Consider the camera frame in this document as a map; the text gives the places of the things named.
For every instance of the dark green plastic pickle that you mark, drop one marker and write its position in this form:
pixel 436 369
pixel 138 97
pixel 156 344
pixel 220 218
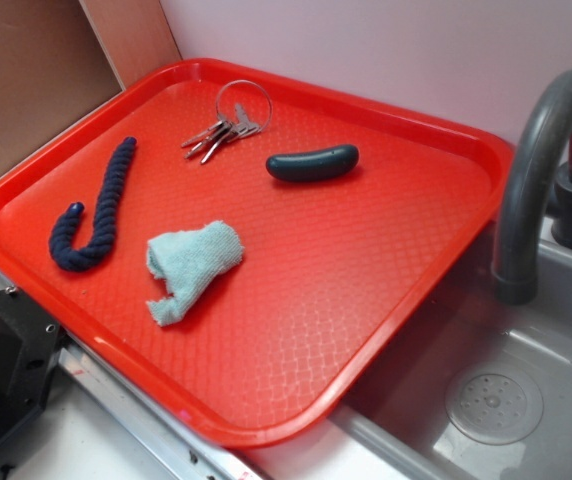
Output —
pixel 313 166

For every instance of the aluminium frame rail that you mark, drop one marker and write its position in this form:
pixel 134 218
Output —
pixel 95 425

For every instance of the silver keys on ring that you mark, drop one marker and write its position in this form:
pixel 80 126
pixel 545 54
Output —
pixel 233 121

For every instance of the grey plastic faucet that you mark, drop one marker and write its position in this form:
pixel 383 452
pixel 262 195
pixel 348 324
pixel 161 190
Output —
pixel 539 184

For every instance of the grey plastic sink basin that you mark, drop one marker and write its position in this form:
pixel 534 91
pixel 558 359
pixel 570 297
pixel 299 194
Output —
pixel 470 388

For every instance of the light blue terry cloth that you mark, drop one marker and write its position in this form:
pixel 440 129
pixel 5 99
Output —
pixel 187 262

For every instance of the red plastic tray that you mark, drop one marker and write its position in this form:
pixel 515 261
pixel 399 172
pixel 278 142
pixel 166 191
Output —
pixel 331 269

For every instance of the brown cardboard panel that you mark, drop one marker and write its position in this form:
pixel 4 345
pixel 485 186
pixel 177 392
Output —
pixel 59 60

